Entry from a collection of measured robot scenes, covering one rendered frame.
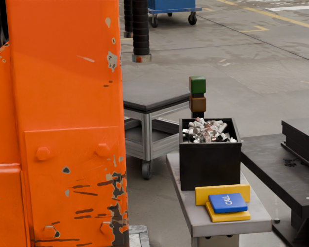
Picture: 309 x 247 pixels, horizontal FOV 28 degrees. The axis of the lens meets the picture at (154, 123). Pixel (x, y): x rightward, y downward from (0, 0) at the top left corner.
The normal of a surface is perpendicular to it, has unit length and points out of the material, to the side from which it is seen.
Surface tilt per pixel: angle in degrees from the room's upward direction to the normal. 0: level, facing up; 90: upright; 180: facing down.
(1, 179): 90
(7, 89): 90
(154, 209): 0
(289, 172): 0
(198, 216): 0
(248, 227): 90
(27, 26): 90
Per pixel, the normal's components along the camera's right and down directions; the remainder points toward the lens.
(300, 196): -0.03, -0.96
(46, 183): 0.10, 0.29
